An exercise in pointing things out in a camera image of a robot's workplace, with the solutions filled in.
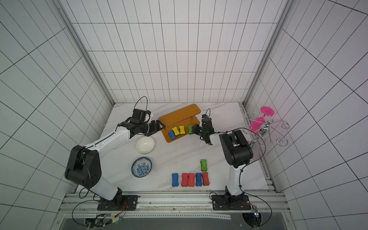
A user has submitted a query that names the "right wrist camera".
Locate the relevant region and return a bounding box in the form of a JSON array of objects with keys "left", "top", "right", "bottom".
[{"left": 202, "top": 114, "right": 210, "bottom": 120}]

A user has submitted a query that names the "left electronics board with wires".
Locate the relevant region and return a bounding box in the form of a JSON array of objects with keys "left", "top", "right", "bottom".
[{"left": 84, "top": 213, "right": 127, "bottom": 228}]

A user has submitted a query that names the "yellow eraser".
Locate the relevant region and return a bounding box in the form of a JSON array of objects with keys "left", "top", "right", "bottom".
[
  {"left": 179, "top": 126, "right": 186, "bottom": 135},
  {"left": 172, "top": 127, "right": 181, "bottom": 136}
]

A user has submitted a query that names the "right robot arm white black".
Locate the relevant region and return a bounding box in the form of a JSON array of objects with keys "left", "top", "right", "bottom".
[{"left": 193, "top": 114, "right": 254, "bottom": 206}]

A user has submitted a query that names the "red eraser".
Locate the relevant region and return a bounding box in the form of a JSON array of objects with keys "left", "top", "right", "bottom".
[
  {"left": 202, "top": 172, "right": 210, "bottom": 186},
  {"left": 181, "top": 173, "right": 189, "bottom": 187},
  {"left": 188, "top": 173, "right": 195, "bottom": 187}
]

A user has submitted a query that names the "white bowl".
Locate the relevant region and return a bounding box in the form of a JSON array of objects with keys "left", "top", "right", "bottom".
[{"left": 136, "top": 137, "right": 155, "bottom": 154}]

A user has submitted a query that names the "orange wooden two-tier shelf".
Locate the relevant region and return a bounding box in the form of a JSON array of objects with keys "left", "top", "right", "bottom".
[{"left": 159, "top": 103, "right": 201, "bottom": 143}]

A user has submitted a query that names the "blue eraser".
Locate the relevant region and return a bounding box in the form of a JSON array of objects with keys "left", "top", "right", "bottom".
[
  {"left": 195, "top": 172, "right": 203, "bottom": 186},
  {"left": 172, "top": 173, "right": 179, "bottom": 187},
  {"left": 168, "top": 130, "right": 176, "bottom": 140}
]

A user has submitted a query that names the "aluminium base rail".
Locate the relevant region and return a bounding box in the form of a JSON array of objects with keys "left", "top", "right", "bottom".
[{"left": 57, "top": 191, "right": 290, "bottom": 222}]

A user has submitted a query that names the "green eraser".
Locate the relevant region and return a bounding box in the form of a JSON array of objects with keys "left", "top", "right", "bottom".
[
  {"left": 200, "top": 159, "right": 208, "bottom": 172},
  {"left": 187, "top": 125, "right": 193, "bottom": 134}
]

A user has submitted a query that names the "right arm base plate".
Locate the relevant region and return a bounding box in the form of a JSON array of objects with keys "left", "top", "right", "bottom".
[{"left": 210, "top": 195, "right": 252, "bottom": 211}]

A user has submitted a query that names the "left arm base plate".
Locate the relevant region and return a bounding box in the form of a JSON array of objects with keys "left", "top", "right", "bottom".
[{"left": 97, "top": 194, "right": 139, "bottom": 211}]

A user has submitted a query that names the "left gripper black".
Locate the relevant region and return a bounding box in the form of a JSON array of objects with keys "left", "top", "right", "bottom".
[{"left": 139, "top": 120, "right": 166, "bottom": 137}]

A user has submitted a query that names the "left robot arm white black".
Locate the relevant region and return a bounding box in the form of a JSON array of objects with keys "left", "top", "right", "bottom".
[{"left": 65, "top": 108, "right": 166, "bottom": 203}]

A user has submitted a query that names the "blue patterned bowl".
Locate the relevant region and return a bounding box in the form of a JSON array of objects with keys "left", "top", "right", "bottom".
[{"left": 131, "top": 157, "right": 152, "bottom": 178}]

